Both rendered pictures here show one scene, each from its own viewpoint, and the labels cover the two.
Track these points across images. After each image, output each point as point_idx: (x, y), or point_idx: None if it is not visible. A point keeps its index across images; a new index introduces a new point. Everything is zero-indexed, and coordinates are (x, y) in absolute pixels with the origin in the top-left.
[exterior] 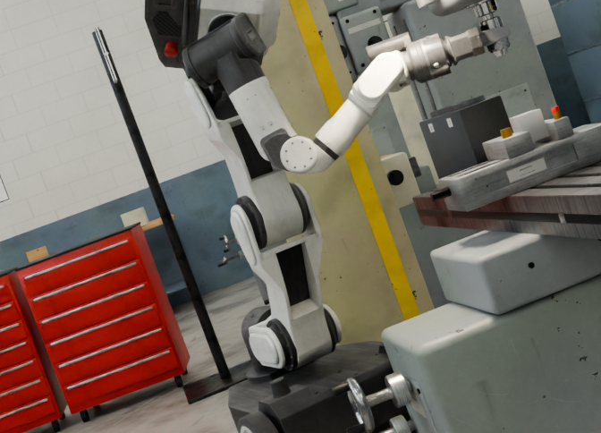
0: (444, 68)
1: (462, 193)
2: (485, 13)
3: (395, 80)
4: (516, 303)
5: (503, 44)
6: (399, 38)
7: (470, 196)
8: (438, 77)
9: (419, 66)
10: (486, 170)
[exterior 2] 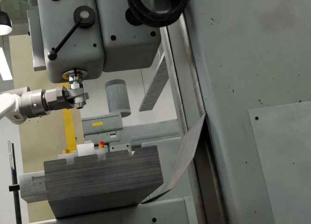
0: (40, 108)
1: (21, 184)
2: (71, 79)
3: (6, 109)
4: None
5: (79, 99)
6: (21, 89)
7: (26, 188)
8: (39, 115)
9: (24, 104)
10: (41, 172)
